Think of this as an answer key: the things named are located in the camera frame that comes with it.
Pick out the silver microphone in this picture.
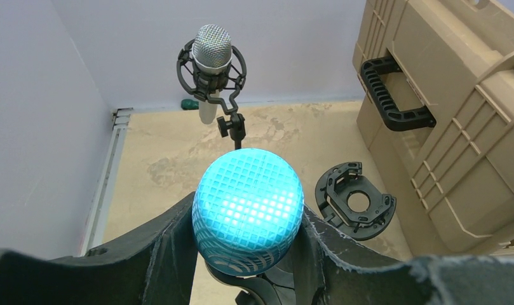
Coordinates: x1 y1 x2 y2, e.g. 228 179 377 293
191 24 233 125

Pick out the green object at wall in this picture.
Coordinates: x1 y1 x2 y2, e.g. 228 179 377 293
180 98 200 111

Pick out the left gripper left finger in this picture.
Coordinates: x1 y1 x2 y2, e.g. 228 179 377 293
0 194 198 304

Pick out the aluminium frame rail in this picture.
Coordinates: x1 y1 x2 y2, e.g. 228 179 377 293
79 108 133 256

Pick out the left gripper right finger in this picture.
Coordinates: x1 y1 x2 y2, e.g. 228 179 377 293
290 208 514 304

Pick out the blue microphone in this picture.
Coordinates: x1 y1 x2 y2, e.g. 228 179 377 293
192 148 304 276

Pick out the tripod stand with shock mount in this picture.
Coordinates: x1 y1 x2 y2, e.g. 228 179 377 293
176 39 247 150

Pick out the tan tool case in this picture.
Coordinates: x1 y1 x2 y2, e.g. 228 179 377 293
353 1 514 255

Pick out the round base shock mount stand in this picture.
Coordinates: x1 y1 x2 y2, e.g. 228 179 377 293
314 162 396 241

